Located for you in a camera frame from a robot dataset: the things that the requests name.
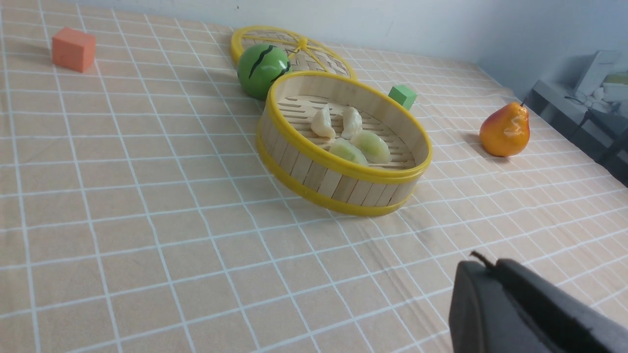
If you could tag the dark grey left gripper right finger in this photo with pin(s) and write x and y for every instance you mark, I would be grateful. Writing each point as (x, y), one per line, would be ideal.
(564, 324)

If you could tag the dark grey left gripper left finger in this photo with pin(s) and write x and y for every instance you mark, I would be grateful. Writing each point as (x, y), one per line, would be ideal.
(499, 307)

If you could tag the pale green dumpling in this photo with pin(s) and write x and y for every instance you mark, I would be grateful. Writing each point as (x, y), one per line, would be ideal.
(374, 148)

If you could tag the white dumpling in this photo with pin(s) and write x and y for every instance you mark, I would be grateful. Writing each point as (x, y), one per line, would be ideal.
(321, 124)
(352, 122)

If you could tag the bamboo steamer tray yellow rims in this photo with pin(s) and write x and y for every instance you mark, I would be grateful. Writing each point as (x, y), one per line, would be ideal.
(301, 161)

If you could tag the bamboo steamer lid yellow rim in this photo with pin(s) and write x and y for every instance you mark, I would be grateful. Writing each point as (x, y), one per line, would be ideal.
(304, 53)

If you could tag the orange yellow toy pear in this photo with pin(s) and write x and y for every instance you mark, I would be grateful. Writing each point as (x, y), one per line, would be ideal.
(506, 132)

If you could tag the grey side table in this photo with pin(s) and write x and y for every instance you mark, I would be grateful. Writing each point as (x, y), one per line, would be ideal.
(601, 136)

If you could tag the green foam cube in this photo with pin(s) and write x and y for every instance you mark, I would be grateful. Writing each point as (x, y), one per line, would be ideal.
(403, 95)

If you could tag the white items on side table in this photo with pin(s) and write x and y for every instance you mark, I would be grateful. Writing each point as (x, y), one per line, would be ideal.
(598, 87)

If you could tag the green toy watermelon ball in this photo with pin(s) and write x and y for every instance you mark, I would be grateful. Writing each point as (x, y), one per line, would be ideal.
(260, 66)

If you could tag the beige white-grid tablecloth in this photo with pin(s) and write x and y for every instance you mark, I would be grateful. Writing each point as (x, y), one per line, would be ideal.
(137, 217)

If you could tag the orange foam cube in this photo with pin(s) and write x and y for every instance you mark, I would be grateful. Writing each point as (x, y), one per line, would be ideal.
(73, 49)

